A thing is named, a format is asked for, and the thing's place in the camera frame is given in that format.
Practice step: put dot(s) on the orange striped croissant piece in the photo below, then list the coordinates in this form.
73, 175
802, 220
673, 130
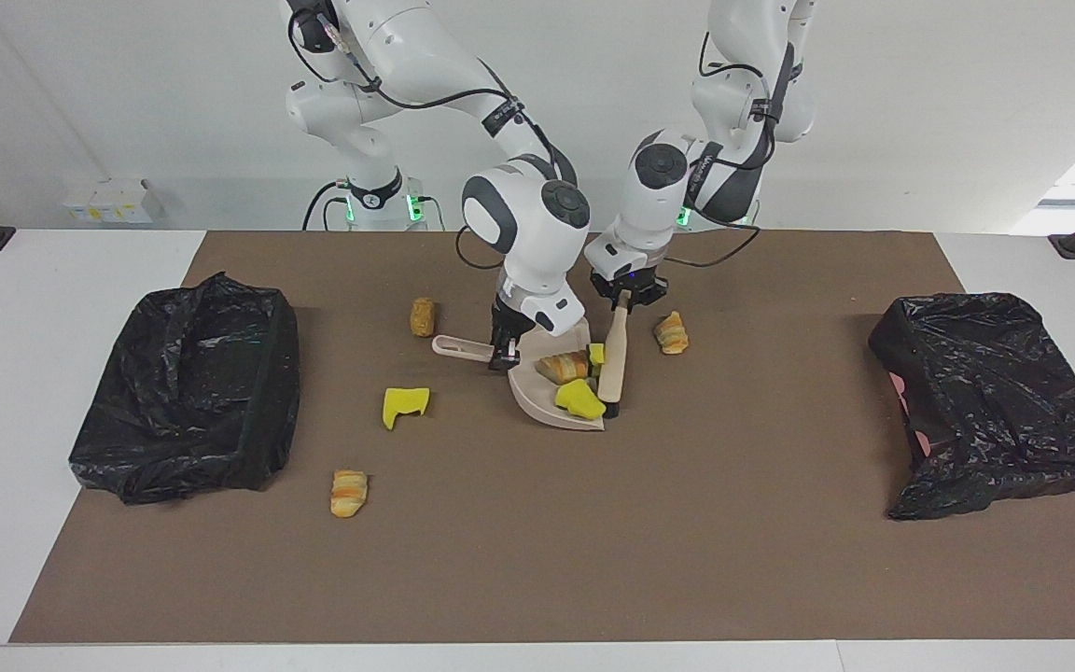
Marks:
349, 495
671, 333

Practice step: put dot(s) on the notched yellow sponge piece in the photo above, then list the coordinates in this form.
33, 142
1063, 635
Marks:
402, 403

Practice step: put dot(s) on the pale bread piece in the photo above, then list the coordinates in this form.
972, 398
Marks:
564, 367

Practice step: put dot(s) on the black-bagged pink trash bin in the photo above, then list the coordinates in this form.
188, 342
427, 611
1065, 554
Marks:
995, 401

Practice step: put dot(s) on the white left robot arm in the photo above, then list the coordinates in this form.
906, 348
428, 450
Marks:
649, 201

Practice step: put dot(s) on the yellow green sponge piece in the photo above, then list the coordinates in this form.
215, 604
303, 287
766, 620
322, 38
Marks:
597, 354

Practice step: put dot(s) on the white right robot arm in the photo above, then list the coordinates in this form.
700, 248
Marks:
519, 215

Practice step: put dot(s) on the beige plastic dustpan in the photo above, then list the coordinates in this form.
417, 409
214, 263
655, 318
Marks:
537, 406

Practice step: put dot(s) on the beige hand brush black bristles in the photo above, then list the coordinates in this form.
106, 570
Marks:
614, 359

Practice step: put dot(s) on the large yellow sponge piece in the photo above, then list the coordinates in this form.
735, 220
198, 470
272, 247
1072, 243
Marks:
579, 399

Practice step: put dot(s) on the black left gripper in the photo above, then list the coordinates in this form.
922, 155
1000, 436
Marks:
629, 280

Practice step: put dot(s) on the brown bread roll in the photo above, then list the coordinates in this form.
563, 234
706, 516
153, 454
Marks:
423, 317

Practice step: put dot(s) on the brown table mat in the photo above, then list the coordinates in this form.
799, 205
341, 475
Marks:
537, 560

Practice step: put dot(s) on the white wall socket box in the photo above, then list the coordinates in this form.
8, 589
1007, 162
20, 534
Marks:
122, 201

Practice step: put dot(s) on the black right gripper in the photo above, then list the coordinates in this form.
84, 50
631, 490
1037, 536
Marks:
508, 325

